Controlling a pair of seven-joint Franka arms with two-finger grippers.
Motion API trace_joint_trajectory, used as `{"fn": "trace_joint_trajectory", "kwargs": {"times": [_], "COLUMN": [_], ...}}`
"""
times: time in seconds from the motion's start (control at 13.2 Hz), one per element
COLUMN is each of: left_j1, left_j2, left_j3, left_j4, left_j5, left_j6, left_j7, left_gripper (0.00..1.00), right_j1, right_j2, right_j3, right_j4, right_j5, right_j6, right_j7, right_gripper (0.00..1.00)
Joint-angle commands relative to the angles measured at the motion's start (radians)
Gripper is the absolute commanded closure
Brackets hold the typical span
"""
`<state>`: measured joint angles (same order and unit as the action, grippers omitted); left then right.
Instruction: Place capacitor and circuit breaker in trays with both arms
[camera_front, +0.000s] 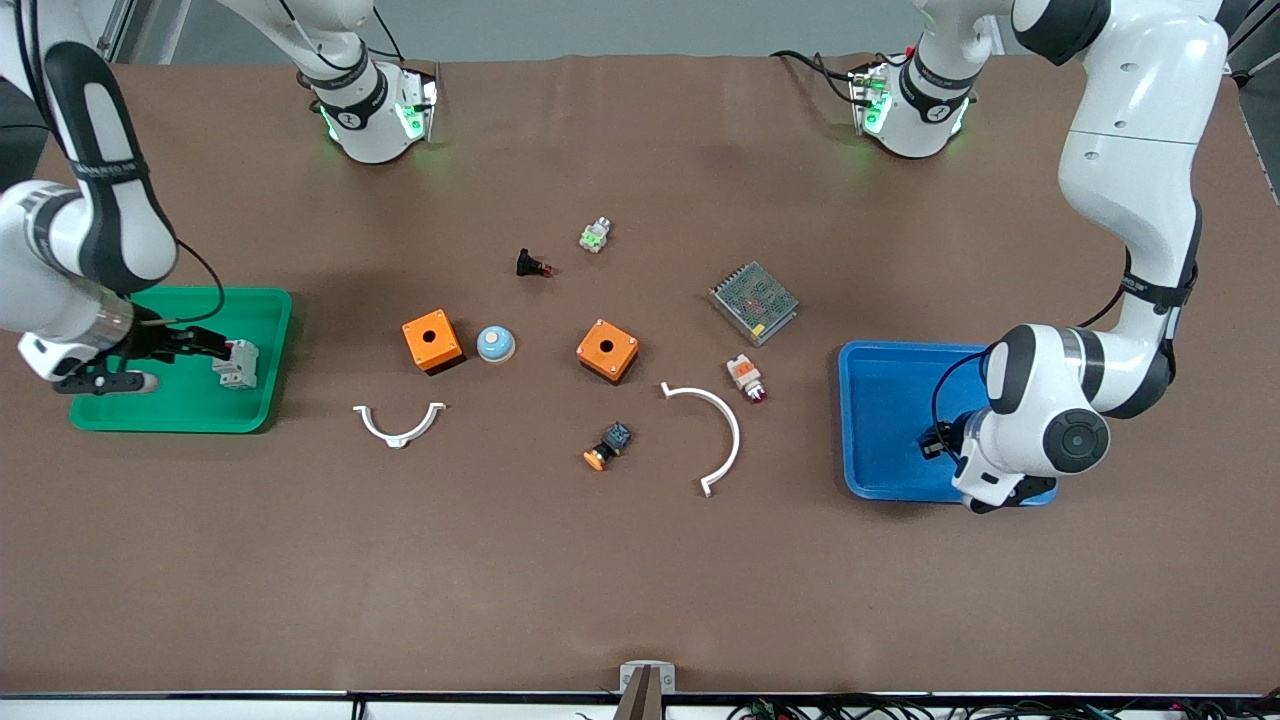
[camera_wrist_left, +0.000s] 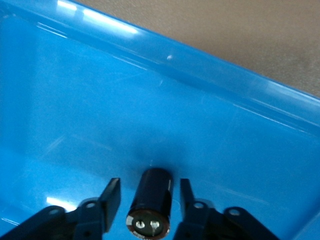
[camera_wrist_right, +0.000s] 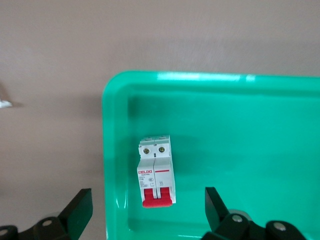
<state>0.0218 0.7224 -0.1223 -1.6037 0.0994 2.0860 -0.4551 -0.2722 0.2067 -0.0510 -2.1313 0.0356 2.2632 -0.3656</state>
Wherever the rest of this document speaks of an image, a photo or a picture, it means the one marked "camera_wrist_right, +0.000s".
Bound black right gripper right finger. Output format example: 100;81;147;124
201;186;307;240

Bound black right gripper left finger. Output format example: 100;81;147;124
0;188;94;240

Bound white circuit breaker red switch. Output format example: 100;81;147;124
136;135;177;209

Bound green plastic tray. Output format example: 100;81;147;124
101;70;320;240

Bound white curved pipe clamp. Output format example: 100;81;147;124
0;84;13;109

